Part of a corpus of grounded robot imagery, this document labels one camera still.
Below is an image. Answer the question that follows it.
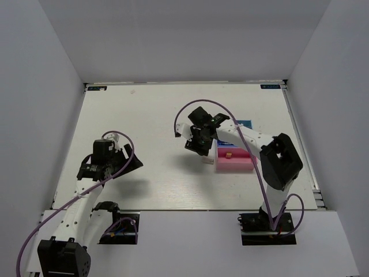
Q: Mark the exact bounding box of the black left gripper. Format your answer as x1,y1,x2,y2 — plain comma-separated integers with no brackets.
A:
107,143,144,178

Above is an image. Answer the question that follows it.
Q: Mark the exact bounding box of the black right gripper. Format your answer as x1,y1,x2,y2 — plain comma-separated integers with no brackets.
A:
185,127,214,156

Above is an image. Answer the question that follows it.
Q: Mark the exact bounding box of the blue gel pen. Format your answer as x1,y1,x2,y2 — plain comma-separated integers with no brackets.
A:
217,141,232,146

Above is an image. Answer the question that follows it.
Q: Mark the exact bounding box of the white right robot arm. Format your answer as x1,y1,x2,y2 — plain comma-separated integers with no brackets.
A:
174,107,303,230

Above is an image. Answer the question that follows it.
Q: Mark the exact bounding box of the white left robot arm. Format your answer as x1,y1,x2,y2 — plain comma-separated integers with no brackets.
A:
37,133,143,276

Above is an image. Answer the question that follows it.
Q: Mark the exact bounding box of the grey wrapped eraser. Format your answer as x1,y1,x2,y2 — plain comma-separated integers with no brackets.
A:
202,157,214,164

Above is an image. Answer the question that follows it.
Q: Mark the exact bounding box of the three-compartment colour container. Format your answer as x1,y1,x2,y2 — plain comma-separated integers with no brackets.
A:
215,119,255,173

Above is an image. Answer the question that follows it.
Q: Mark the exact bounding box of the right corner label sticker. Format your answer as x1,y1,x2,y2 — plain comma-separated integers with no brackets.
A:
260,84,281,89

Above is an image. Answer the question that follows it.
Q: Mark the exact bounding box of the corner label sticker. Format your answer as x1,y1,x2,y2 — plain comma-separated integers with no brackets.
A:
260,84,281,89
87,86,107,91

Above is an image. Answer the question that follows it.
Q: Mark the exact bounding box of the left corner label sticker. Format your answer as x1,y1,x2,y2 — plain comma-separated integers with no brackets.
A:
87,86,107,91

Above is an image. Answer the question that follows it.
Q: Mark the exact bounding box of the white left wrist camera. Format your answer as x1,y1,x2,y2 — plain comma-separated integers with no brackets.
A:
102,133,120,152

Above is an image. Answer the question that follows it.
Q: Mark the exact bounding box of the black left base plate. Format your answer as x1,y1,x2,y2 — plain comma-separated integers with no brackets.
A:
98,212,140,245

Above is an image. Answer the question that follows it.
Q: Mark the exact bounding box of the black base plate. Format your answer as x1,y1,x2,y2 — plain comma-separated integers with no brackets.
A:
238,213,297,246
98,212,140,245

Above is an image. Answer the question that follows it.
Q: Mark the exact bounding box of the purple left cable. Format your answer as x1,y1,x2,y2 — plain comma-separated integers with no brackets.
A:
16,130,138,277

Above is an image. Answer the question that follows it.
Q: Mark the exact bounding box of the purple cable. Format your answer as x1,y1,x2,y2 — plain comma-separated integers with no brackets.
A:
16,130,138,277
173,99,305,238

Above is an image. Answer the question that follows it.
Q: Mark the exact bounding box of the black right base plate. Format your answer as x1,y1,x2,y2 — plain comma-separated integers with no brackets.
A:
238,213,297,246

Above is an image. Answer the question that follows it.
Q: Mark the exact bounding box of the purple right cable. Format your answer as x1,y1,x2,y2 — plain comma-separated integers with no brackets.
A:
173,99,305,238

